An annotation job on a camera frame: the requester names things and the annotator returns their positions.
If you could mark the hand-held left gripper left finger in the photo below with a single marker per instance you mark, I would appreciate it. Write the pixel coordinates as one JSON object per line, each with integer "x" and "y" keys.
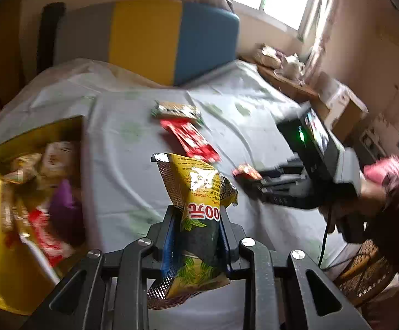
{"x": 167, "y": 237}

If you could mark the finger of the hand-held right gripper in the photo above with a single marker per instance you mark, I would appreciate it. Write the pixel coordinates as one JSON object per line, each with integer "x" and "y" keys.
{"x": 283, "y": 194}
{"x": 282, "y": 173}

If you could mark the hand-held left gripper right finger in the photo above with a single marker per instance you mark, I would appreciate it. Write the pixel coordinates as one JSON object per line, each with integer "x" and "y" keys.
{"x": 225, "y": 244}

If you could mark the small red snack packet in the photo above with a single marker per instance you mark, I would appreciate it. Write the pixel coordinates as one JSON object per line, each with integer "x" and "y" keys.
{"x": 246, "y": 172}

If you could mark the yellow snack bag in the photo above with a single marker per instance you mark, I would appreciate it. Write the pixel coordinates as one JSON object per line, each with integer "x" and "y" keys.
{"x": 199, "y": 192}

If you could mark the purple snack packet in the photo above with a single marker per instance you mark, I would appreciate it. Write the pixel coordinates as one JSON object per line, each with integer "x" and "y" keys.
{"x": 66, "y": 209}

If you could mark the white and red snack packet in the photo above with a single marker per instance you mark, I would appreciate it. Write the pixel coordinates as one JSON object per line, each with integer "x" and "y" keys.
{"x": 46, "y": 237}

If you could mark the brown square snack packet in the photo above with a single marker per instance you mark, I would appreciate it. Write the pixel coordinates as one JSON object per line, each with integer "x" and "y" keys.
{"x": 60, "y": 158}

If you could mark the gold metal tin box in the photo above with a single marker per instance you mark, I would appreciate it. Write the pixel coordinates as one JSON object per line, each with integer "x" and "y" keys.
{"x": 0, "y": 275}

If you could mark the person's right forearm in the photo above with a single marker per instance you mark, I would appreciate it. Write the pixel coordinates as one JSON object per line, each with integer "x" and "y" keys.
{"x": 397, "y": 206}

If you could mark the person's right hand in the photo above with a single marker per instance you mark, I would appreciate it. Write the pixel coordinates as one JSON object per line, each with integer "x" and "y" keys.
{"x": 351, "y": 209}

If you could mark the cardboard box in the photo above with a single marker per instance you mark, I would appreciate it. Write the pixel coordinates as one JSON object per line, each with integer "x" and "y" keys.
{"x": 344, "y": 110}

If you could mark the wooden tray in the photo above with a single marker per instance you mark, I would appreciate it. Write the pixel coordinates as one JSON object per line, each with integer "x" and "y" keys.
{"x": 289, "y": 84}

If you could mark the white printed tablecloth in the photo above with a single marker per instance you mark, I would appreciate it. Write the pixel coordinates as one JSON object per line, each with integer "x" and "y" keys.
{"x": 127, "y": 161}

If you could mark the white teapot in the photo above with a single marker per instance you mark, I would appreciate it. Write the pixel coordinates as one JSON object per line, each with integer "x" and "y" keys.
{"x": 293, "y": 66}

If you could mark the small patterned box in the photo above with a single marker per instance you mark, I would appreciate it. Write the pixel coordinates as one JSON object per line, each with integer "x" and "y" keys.
{"x": 271, "y": 55}

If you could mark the wicker chair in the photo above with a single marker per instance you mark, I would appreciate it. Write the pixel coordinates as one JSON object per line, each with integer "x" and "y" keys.
{"x": 368, "y": 271}

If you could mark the green edged snack packet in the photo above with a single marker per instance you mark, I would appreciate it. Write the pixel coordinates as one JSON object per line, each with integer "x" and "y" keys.
{"x": 177, "y": 110}

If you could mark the black rolled mat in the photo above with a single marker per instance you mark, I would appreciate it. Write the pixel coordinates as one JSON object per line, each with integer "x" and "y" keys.
{"x": 50, "y": 34}

